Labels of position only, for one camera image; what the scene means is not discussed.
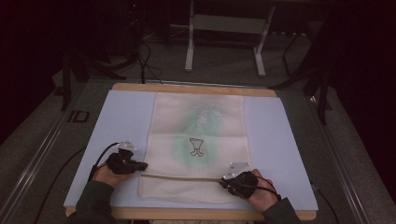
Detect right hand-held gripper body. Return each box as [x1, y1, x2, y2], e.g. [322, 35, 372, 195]
[221, 161, 260, 200]

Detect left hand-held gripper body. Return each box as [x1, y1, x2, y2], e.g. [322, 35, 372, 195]
[106, 139, 138, 175]

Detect black metal stand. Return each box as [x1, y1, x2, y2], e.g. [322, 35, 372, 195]
[60, 46, 129, 112]

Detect black floor cables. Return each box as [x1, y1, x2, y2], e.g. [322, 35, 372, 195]
[134, 38, 164, 86]

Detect person's right hand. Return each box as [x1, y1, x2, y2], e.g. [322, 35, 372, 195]
[246, 168, 280, 213]

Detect black chair legs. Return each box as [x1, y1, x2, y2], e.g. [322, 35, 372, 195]
[269, 27, 332, 126]

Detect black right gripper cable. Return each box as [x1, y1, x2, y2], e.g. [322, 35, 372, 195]
[256, 175, 282, 202]

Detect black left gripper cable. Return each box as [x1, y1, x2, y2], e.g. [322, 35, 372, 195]
[88, 142, 120, 183]

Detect pale blue table mat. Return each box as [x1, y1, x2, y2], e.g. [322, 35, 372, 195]
[64, 90, 319, 213]

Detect white metal stand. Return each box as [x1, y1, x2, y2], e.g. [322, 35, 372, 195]
[184, 0, 277, 77]

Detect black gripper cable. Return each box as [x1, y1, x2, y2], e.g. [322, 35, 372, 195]
[256, 175, 282, 202]
[88, 142, 120, 183]

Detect person's left hand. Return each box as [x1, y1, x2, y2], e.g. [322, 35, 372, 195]
[92, 162, 135, 189]

